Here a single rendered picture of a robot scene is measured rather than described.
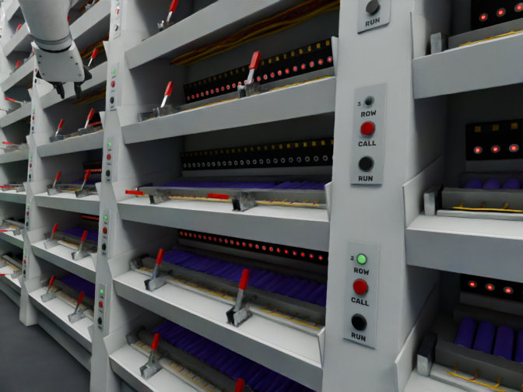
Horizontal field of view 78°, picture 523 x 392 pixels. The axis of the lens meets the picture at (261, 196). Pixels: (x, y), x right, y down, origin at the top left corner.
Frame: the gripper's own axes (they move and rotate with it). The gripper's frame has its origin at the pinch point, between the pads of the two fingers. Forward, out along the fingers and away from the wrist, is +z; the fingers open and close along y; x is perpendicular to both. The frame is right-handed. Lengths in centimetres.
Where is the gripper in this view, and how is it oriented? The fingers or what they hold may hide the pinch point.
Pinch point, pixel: (68, 89)
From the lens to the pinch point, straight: 111.0
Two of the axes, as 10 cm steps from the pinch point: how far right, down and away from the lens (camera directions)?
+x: -2.6, -8.6, 4.4
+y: 9.3, -1.0, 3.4
